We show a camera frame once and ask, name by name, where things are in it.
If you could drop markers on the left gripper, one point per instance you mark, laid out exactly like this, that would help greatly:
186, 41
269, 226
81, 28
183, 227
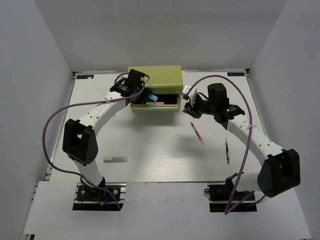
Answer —
146, 91

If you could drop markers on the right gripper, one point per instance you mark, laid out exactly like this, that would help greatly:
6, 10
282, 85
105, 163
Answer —
191, 109

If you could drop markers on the red pen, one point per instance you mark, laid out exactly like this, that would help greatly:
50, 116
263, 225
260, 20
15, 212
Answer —
197, 133

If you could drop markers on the blue eraser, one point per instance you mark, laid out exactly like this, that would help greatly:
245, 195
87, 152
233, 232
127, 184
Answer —
153, 98

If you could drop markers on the green metal drawer cabinet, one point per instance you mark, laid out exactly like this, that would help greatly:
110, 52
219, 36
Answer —
166, 82

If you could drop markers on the blue pen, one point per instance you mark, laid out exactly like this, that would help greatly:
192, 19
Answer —
227, 150

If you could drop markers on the green eraser stick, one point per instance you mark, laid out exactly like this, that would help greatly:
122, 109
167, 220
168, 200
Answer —
115, 159

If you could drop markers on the orange highlighter marker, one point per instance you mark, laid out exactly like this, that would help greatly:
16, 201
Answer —
155, 103

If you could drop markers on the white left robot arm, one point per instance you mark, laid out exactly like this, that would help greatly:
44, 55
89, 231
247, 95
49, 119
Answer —
80, 136

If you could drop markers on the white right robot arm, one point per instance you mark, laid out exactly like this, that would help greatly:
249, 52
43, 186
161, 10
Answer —
280, 168

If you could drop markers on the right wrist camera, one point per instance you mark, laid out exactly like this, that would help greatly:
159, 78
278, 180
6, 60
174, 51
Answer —
189, 94

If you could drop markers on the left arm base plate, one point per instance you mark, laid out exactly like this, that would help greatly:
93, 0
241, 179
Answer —
84, 200

